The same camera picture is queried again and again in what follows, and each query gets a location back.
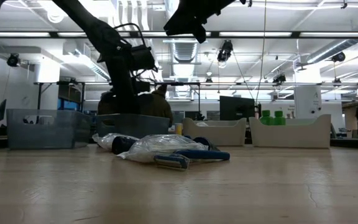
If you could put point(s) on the black metal table frame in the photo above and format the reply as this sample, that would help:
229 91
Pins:
353 143

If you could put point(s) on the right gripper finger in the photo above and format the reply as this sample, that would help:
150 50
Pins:
191 15
201 35

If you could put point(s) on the blue disposable razor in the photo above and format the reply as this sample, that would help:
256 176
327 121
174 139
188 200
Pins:
204 155

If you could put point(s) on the white plastic bin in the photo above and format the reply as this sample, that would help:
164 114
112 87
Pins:
291 137
213 135

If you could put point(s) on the small yellow container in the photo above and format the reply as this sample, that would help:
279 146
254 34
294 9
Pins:
178 129

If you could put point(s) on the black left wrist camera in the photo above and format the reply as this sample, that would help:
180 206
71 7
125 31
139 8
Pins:
141 58

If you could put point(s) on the black computer monitor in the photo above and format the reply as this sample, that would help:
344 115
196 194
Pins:
236 108

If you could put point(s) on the black ceiling camera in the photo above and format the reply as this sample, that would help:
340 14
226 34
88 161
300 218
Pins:
280 78
225 51
12 59
339 57

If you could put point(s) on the grey translucent plastic bin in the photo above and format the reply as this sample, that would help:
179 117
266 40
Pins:
148 127
42 137

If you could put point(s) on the small green bottle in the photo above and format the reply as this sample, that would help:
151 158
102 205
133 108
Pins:
266 119
279 119

